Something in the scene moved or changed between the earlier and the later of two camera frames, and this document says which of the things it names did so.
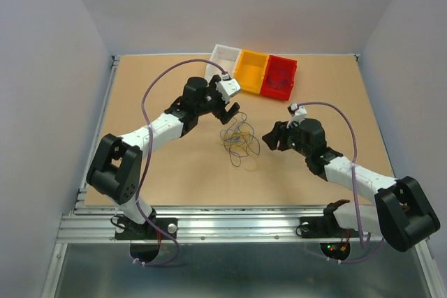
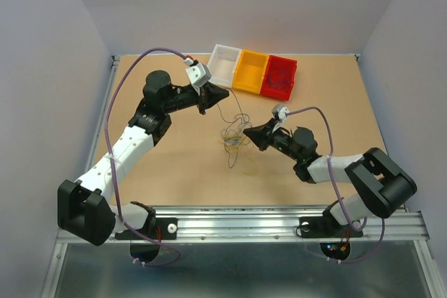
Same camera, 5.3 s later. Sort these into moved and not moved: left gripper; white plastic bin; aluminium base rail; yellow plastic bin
Moved: left gripper
Not moved: yellow plastic bin; aluminium base rail; white plastic bin
